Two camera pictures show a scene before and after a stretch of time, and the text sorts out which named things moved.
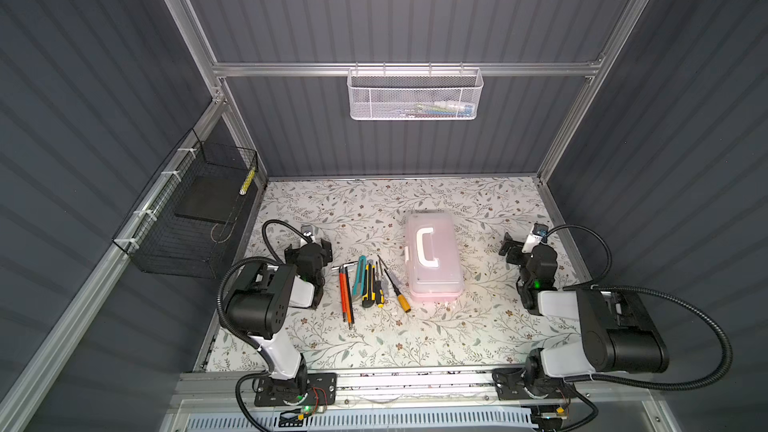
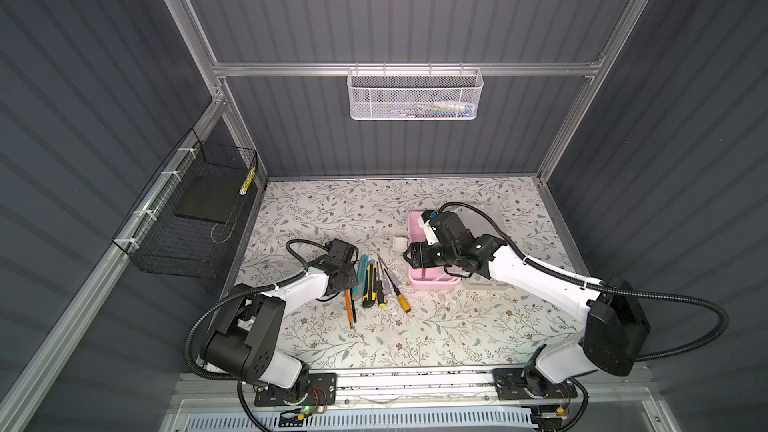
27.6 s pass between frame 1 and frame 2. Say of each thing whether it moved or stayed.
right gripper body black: moved
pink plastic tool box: moved
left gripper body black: moved
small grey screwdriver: stayed
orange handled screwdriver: stayed
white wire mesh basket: stayed
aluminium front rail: stayed
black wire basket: stayed
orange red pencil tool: stayed
